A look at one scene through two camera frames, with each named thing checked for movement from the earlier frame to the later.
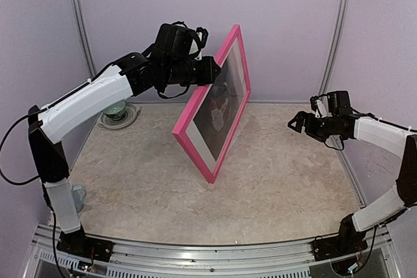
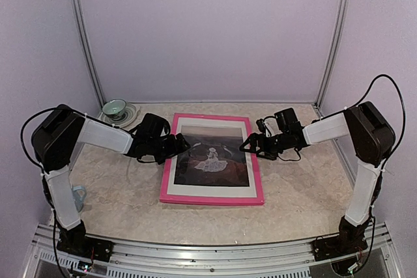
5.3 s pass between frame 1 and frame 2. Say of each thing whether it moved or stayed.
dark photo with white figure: moved
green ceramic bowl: stayed
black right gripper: moved
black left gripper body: moved
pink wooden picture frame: moved
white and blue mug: stayed
